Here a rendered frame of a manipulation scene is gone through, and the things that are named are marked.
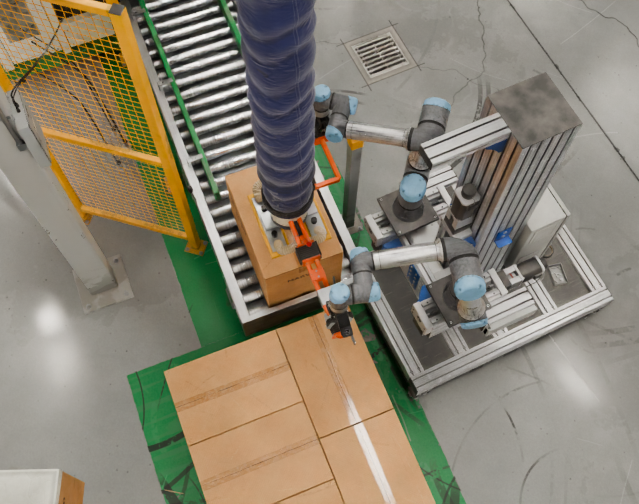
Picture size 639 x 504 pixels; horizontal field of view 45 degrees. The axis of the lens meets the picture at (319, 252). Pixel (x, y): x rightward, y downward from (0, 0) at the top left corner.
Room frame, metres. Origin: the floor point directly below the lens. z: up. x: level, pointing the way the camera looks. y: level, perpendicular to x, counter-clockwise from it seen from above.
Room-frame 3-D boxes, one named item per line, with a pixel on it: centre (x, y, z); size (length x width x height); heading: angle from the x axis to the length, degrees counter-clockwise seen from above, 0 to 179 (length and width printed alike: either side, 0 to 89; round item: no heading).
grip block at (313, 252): (1.36, 0.05, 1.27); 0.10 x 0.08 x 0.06; 112
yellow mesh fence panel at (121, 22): (2.06, 1.11, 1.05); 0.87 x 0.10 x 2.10; 75
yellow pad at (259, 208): (1.56, 0.23, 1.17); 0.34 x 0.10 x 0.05; 22
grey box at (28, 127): (1.75, 1.19, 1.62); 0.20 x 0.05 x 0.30; 23
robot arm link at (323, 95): (1.96, 0.00, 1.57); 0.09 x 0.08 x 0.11; 75
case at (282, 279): (1.72, 0.18, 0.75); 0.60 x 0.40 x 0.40; 22
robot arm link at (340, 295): (1.05, -0.08, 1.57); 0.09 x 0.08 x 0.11; 98
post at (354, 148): (2.13, -0.18, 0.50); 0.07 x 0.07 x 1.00; 23
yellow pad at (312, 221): (1.63, 0.05, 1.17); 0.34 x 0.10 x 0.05; 22
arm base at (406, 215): (1.71, -0.42, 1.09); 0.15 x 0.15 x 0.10
